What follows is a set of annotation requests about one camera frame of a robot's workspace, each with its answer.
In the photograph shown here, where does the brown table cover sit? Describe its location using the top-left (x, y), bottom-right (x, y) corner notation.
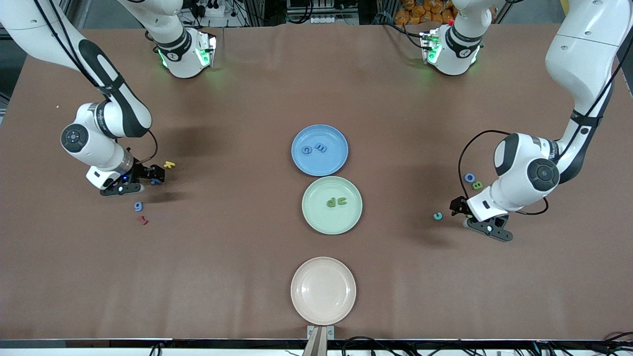
top-left (0, 22), bottom-right (633, 342)

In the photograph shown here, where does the green plate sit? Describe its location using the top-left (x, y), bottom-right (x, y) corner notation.
top-left (302, 176), bottom-right (363, 235)

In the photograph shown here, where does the blue plate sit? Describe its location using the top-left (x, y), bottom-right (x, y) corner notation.
top-left (291, 124), bottom-right (349, 177)

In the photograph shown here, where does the pink plate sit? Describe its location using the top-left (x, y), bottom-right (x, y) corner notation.
top-left (290, 256), bottom-right (357, 326)

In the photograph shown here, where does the pile of orange objects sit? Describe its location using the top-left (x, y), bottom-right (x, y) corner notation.
top-left (394, 0), bottom-right (458, 26)

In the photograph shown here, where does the grey metal bracket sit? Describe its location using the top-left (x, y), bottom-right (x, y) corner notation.
top-left (303, 325), bottom-right (335, 356)

